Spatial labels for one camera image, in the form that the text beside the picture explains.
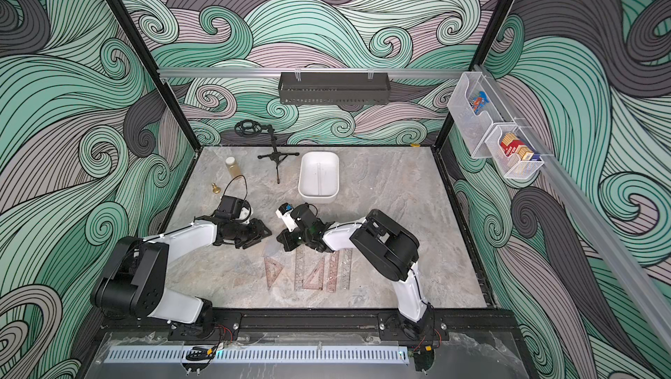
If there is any clear semicircle protractor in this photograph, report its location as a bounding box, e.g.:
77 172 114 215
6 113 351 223
262 238 284 258

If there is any white plastic storage box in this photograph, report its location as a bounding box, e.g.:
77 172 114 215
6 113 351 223
298 151 340 204

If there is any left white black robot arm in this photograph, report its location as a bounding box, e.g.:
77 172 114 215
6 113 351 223
90 217 272 328

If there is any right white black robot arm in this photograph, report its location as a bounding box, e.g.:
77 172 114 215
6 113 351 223
276 203 431 328

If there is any red box in bin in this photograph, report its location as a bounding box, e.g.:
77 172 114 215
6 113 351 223
500 132 533 160

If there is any pink set square left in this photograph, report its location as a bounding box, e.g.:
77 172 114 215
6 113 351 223
264 256 285 290

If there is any long pink ruler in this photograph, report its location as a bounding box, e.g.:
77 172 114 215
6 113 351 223
326 252 340 293

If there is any long clear ruler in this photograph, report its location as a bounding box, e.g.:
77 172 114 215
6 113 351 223
338 249 353 291

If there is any spice jar with white lid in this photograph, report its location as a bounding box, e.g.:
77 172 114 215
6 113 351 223
225 156 242 179

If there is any black tripod headphone stand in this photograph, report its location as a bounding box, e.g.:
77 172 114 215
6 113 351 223
233 119 300 184

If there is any blue red packet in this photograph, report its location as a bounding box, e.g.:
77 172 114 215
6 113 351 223
468 91 490 115

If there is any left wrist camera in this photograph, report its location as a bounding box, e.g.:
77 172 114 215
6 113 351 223
214 195 253 223

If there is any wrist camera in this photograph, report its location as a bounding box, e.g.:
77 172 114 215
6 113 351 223
214 195 253 223
276 203 297 232

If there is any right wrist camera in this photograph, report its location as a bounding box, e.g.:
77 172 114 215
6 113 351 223
276 203 297 232

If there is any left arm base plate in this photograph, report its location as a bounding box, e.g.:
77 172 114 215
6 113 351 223
168 309 242 342

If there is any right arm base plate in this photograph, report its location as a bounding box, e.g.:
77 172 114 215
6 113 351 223
377 309 448 343

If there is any black front frame beam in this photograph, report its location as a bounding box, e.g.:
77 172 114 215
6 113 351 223
101 308 517 333

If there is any white slotted cable duct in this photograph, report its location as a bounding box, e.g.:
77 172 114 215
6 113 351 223
102 345 410 365

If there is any aluminium rail back wall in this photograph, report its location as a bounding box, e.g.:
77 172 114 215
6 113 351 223
156 67 473 81

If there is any aluminium rail wall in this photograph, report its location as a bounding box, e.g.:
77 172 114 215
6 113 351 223
156 67 473 81
474 64 671 349

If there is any clear wall bin upper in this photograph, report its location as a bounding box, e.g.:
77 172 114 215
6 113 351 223
447 72 507 159

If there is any clear wall bin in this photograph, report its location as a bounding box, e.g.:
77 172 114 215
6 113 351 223
485 123 543 181
447 72 507 159

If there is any clear wall bin lower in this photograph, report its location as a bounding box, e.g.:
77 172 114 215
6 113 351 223
485 123 543 181

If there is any black vertical frame post left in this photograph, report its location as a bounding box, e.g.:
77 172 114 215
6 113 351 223
105 0 203 153

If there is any black vertical frame post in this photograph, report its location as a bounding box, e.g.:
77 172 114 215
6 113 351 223
105 0 203 153
433 0 536 148

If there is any aluminium rail right wall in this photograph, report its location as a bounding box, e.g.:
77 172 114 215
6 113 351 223
474 64 671 349

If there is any black vertical frame post right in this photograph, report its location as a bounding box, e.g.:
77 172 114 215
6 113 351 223
433 0 536 148

